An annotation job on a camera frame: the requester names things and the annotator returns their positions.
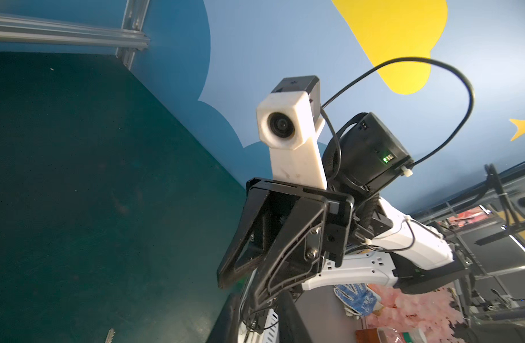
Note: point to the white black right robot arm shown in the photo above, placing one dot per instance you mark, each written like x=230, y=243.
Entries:
x=385, y=246

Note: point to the aluminium right corner post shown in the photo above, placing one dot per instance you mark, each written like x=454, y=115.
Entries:
x=133, y=20

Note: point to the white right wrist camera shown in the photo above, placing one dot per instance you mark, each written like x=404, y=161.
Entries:
x=289, y=123

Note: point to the aluminium back frame rail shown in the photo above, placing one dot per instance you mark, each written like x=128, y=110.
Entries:
x=40, y=31

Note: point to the blue white work glove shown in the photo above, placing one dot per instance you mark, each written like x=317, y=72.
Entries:
x=358, y=300

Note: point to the pink fluffy material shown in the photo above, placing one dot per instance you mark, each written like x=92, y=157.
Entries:
x=430, y=312

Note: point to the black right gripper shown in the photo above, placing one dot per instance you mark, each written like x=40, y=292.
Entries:
x=284, y=214

